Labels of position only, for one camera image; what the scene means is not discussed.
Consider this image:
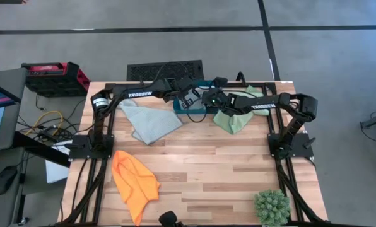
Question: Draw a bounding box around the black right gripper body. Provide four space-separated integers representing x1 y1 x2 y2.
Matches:
202 88 236 116

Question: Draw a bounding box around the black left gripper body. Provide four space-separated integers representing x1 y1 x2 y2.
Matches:
163 78 204 103

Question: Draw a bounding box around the grey waffle microfiber towel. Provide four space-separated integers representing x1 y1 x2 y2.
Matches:
118 99 184 146
187 89 208 110

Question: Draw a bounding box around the green microfiber towel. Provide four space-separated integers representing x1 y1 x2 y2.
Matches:
213 84 271 136

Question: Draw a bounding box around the orange microfiber towel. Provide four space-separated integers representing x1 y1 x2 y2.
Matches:
111 150 161 227

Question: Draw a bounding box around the black perforated grille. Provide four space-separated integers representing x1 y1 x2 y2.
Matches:
126 59 204 82

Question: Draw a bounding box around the black rounded object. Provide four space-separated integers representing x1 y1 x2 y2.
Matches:
158 210 180 227

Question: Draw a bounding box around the green artificial plant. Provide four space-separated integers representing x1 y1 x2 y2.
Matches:
254 189 292 226

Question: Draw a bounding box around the red and black toolbox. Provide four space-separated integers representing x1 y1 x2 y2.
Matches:
21 61 91 98

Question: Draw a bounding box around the white paper sheet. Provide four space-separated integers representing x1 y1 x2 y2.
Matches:
45 140 71 184

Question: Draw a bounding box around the grey computer monitor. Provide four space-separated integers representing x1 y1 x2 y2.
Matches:
0 67 28 154

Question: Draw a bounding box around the black computer mouse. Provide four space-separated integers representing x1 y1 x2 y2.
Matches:
0 166 18 195

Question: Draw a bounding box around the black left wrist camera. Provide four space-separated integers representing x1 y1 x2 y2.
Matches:
177 77 196 91

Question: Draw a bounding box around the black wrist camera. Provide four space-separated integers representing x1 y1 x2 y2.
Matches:
213 76 229 89
177 77 196 91

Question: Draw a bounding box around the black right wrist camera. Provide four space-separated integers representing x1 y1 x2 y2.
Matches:
213 76 229 89

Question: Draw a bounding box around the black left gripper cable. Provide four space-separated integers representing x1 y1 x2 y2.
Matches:
185 107 208 124

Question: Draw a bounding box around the black aluminium table frame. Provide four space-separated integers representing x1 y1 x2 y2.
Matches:
57 81 329 227

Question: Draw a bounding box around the black cable tangle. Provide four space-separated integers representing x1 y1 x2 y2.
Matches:
17 93 88 143

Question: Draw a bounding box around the yellow cable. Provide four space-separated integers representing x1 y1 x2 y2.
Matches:
25 110 64 137

